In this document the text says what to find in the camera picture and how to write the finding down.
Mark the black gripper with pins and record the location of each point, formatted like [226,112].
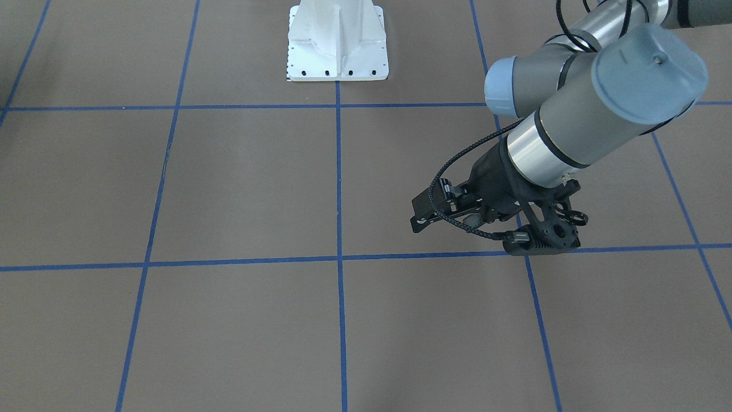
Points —
[496,178]

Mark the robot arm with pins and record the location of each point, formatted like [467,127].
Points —
[618,73]

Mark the brown table mat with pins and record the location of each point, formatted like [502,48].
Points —
[185,230]

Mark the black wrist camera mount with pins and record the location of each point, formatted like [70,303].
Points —
[552,227]

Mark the white pedestal base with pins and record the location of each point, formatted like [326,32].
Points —
[332,41]

